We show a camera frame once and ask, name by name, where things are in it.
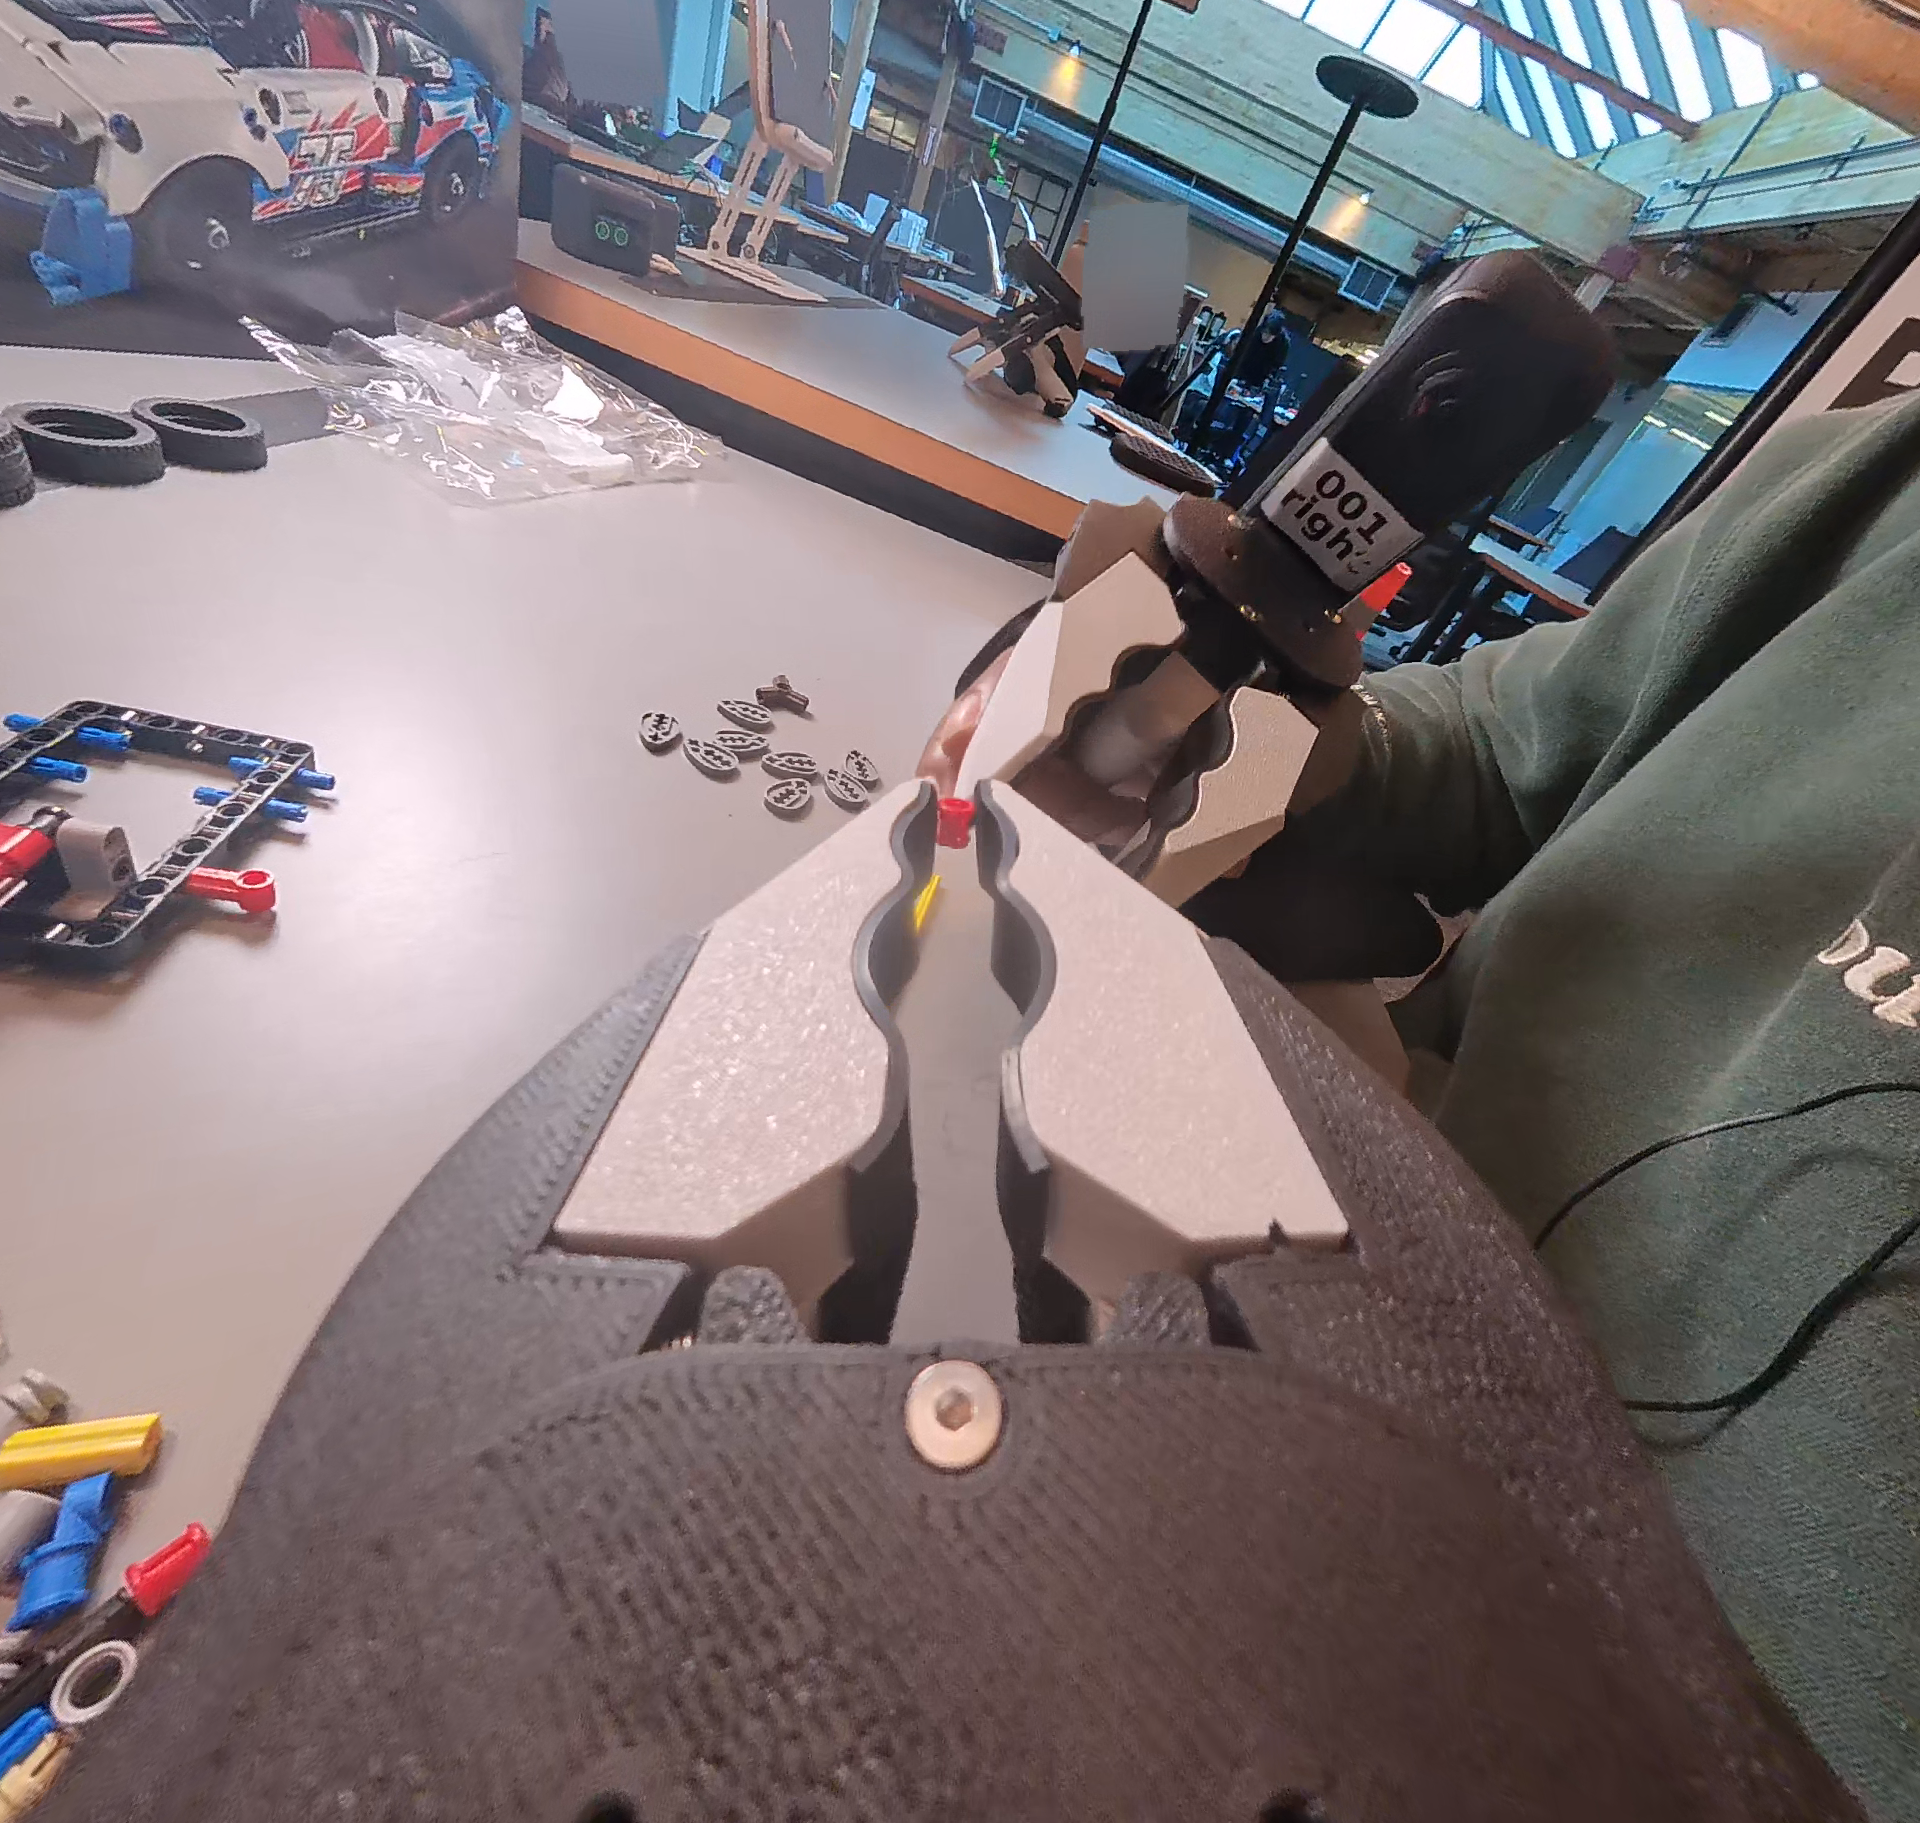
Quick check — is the small grey black device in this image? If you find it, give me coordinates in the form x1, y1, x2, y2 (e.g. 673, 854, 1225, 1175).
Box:
959, 241, 1084, 420

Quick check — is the wooden stand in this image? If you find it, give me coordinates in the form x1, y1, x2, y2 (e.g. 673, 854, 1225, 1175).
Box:
674, 0, 879, 306

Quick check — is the group of grey oval pieces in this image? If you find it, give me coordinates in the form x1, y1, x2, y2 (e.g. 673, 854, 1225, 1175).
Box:
637, 675, 886, 819

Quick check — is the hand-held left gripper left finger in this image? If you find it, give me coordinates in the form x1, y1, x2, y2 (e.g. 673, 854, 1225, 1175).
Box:
552, 780, 919, 1345

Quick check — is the lego box with car print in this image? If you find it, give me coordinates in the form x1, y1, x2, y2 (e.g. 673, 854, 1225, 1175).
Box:
0, 0, 528, 354

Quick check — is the pile of small lego pieces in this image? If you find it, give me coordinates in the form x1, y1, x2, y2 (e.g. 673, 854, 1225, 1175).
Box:
0, 1364, 216, 1817

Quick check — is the person's green sweatshirt torso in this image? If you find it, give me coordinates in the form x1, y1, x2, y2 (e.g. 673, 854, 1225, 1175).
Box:
1396, 390, 1920, 1823

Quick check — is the black pole with round top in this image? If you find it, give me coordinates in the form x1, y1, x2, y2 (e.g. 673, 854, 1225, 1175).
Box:
1199, 53, 1420, 447

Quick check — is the person's right hand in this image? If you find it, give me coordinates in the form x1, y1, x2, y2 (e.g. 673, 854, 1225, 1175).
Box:
912, 645, 1026, 793

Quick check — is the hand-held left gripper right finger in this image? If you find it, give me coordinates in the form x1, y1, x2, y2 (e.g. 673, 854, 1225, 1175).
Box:
972, 780, 1355, 1345

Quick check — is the black lego frame assembly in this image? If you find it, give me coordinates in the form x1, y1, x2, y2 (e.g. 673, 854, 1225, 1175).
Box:
0, 698, 336, 973

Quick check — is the grey table with wooden edge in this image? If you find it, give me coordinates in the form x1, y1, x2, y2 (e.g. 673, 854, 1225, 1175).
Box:
519, 219, 1201, 564

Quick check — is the black device with green lights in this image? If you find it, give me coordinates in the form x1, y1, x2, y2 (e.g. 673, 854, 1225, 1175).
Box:
552, 161, 683, 277

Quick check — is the thin black cable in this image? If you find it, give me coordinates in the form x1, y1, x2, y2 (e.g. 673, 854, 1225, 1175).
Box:
1529, 1081, 1920, 1412

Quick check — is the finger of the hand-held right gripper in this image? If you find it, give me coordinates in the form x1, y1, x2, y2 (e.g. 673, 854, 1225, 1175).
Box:
972, 501, 1194, 789
1134, 683, 1326, 910

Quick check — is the person's right forearm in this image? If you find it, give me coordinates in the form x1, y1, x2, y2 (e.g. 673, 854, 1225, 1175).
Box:
1199, 652, 1652, 988

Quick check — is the clear empty plastic bag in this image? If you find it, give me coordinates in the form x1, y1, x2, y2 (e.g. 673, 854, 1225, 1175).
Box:
245, 308, 726, 507

